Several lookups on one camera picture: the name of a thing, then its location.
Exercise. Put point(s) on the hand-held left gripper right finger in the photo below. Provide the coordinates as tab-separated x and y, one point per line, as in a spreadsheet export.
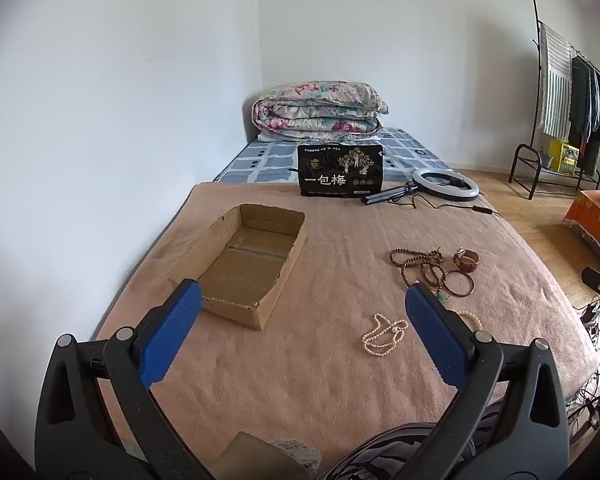
432	335

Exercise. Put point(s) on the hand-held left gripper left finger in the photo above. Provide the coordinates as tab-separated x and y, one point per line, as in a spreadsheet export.
175	330

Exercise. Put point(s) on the blue clear bangle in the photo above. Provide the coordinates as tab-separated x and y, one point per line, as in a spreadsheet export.
473	285

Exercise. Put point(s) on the cardboard box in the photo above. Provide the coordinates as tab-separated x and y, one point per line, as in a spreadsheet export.
240	280

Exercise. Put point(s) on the green jade pendant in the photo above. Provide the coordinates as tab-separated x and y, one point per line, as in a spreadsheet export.
442	297

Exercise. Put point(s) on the orange patterned cloth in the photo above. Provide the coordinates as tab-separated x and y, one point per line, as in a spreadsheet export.
595	215

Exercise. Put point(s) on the tan blanket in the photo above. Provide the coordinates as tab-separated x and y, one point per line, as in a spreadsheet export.
330	270

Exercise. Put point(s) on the yellow crate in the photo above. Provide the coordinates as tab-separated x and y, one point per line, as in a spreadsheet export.
565	157

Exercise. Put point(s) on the striped clothing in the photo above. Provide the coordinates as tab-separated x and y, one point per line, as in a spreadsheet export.
380	455

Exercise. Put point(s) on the brown cardboard piece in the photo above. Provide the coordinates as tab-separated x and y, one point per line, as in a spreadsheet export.
245	460

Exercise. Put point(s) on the black folded tripod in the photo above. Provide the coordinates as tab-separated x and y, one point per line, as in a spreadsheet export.
380	196

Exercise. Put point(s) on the dark hanging clothes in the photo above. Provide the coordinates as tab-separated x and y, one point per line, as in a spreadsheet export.
587	110

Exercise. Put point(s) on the cream knitted cloth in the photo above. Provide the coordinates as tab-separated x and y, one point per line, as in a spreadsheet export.
297	457

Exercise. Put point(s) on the black snack bag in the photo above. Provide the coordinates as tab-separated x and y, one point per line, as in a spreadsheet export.
340	172

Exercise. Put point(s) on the blue checked bed sheet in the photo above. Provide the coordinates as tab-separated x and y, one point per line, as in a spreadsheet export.
260	160

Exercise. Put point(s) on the striped hanging towel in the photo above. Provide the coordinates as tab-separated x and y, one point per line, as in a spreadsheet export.
555	85

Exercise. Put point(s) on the folded floral quilt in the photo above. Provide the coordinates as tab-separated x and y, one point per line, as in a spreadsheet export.
320	110

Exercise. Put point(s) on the black metal clothes rack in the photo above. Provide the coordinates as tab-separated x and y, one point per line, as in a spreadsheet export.
536	15

